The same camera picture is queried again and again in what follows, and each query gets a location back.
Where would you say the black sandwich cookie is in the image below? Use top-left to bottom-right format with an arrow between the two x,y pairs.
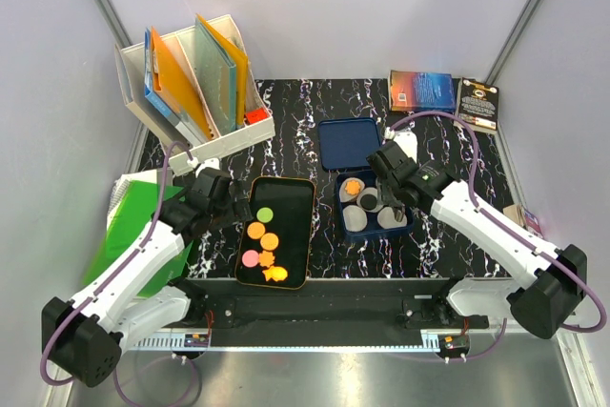
360,193 -> 377,212

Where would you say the orange dotted round cookie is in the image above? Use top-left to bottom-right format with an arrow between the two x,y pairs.
246,221 -> 266,240

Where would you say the orange leaf cookie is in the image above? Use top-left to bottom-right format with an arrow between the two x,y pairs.
344,179 -> 363,196

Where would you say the blue tin lid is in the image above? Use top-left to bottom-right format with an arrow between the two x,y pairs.
317,117 -> 381,171

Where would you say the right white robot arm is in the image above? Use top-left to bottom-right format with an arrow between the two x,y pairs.
367,140 -> 587,339

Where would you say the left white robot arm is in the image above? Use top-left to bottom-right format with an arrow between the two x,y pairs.
40,165 -> 252,387

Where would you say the white paper cookie cup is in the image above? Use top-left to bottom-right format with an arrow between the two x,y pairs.
356,187 -> 383,213

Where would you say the green round cookie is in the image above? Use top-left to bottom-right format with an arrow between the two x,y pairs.
256,207 -> 274,224

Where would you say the blue tin box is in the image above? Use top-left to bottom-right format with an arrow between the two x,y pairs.
335,170 -> 415,243

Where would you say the pink round cookie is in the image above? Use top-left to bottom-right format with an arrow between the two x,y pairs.
241,250 -> 259,268

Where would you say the black gold-rimmed tray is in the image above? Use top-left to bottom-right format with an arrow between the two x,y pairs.
234,176 -> 315,290

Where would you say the orange flower cookie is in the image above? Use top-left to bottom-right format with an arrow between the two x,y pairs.
258,251 -> 275,268

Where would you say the blue orange book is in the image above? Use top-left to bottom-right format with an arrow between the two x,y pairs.
388,70 -> 457,112

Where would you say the red small box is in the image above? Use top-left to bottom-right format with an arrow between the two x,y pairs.
245,108 -> 269,125

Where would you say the orange fish cookie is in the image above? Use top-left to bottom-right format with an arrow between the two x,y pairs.
262,266 -> 288,282

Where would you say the green clip file folder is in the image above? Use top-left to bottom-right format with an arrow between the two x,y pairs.
82,180 -> 192,298

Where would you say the white file organizer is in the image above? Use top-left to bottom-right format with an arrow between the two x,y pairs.
115,24 -> 275,161

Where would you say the black paperback book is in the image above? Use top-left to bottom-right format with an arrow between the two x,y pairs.
455,78 -> 499,134

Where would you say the teal speckled folder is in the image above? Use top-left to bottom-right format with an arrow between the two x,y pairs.
194,15 -> 237,135

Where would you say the blue binder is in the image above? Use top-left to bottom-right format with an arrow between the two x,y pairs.
143,28 -> 185,122

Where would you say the yellow orange folder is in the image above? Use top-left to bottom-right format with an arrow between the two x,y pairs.
195,14 -> 250,132

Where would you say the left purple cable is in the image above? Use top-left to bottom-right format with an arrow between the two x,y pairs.
40,141 -> 204,406

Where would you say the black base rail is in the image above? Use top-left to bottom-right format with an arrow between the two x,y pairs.
194,278 -> 489,352

